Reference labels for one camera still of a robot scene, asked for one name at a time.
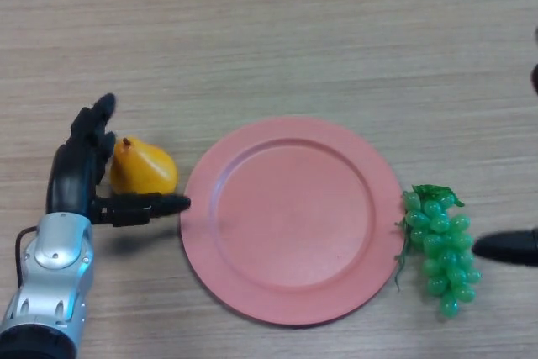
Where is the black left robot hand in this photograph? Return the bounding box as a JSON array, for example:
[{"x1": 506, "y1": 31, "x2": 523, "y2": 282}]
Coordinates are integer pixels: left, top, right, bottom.
[{"x1": 45, "y1": 92, "x2": 193, "y2": 228}]

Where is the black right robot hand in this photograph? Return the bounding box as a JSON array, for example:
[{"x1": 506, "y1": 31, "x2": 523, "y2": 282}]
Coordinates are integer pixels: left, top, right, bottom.
[{"x1": 471, "y1": 26, "x2": 538, "y2": 267}]

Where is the green grape bunch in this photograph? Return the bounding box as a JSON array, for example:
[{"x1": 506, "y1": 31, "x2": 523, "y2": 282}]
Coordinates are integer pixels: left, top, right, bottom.
[{"x1": 393, "y1": 183, "x2": 483, "y2": 321}]

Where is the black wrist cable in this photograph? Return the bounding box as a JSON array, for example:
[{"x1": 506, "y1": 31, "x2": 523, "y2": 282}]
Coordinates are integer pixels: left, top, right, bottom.
[{"x1": 14, "y1": 226, "x2": 40, "y2": 287}]

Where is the pink round plate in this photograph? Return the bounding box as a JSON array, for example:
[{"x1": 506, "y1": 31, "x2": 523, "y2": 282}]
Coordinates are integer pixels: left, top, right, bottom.
[{"x1": 179, "y1": 115, "x2": 407, "y2": 327}]

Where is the yellow pear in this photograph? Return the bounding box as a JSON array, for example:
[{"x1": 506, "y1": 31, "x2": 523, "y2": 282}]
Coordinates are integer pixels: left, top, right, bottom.
[{"x1": 108, "y1": 135, "x2": 179, "y2": 197}]

